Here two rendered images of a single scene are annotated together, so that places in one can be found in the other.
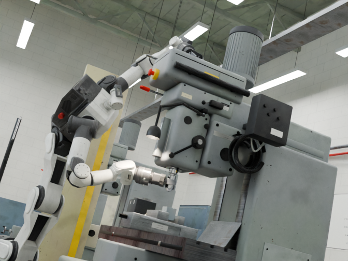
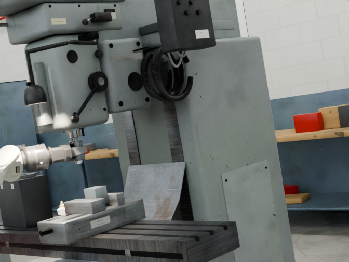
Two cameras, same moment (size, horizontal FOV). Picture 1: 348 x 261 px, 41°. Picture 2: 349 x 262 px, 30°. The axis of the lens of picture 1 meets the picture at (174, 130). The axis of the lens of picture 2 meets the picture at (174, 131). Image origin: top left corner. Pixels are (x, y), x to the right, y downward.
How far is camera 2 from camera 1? 76 cm
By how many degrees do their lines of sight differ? 30
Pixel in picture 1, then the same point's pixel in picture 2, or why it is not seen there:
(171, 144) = (65, 102)
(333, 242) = not seen: hidden behind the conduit
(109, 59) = not seen: outside the picture
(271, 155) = (192, 60)
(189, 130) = (80, 70)
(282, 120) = (202, 13)
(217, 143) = (120, 71)
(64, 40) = not seen: outside the picture
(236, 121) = (130, 27)
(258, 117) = (176, 24)
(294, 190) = (228, 91)
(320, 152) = (230, 22)
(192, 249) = (195, 251)
